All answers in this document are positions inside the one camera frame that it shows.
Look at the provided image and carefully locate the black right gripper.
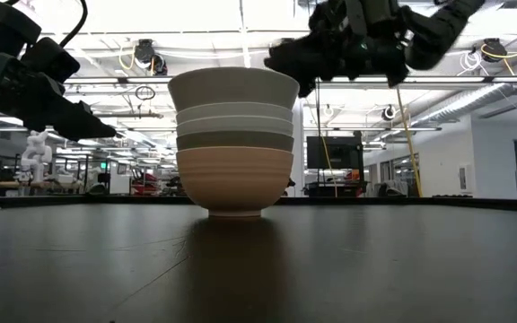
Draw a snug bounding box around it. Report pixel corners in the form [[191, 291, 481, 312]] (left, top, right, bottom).
[[263, 8, 410, 99]]

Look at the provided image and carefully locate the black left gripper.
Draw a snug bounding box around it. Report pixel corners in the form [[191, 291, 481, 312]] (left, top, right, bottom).
[[0, 52, 118, 142]]

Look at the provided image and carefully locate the wide beige bowl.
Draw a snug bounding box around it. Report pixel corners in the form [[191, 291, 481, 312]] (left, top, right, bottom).
[[167, 66, 301, 113]]

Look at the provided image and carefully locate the white bowl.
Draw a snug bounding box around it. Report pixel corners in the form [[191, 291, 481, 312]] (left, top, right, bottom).
[[175, 101, 294, 126], [176, 115, 295, 138]]

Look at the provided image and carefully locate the grey bowl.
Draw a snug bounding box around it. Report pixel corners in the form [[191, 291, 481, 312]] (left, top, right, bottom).
[[176, 130, 295, 153]]

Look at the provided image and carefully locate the salmon pink bowl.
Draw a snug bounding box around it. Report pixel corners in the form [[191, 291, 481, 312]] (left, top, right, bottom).
[[175, 145, 295, 219]]

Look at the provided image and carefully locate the white robot figure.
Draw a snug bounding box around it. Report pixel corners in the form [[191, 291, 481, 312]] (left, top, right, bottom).
[[19, 128, 54, 184]]

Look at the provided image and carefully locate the black monitor screen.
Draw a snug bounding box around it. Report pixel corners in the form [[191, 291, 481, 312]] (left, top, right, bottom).
[[305, 135, 364, 170]]

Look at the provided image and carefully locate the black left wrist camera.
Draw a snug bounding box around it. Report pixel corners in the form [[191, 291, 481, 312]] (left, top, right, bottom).
[[19, 37, 82, 85]]

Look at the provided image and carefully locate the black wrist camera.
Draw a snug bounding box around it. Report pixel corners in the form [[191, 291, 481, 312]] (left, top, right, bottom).
[[346, 0, 399, 38], [19, 37, 82, 85]]

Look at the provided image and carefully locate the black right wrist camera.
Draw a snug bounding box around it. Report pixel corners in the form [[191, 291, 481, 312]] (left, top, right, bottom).
[[346, 0, 399, 38]]

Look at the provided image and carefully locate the black ceiling cable reel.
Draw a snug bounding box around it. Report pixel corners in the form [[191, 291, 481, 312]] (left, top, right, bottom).
[[380, 103, 398, 122], [132, 38, 169, 76], [480, 37, 510, 64]]

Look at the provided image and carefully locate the thin yellow hanging cable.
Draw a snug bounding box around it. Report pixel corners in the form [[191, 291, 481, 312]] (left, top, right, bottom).
[[320, 134, 339, 199]]

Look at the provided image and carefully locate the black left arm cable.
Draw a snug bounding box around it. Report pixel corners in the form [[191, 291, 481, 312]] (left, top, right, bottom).
[[58, 0, 89, 48]]

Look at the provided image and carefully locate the yellow hanging power cable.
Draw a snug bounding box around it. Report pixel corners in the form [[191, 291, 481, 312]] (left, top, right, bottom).
[[394, 86, 424, 199]]

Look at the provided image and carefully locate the black aluminium table frame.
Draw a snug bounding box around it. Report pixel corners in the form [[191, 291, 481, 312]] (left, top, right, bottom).
[[0, 195, 517, 213]]

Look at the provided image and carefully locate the silver ventilation duct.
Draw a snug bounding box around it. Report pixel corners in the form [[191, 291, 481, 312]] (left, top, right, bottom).
[[413, 66, 517, 129]]

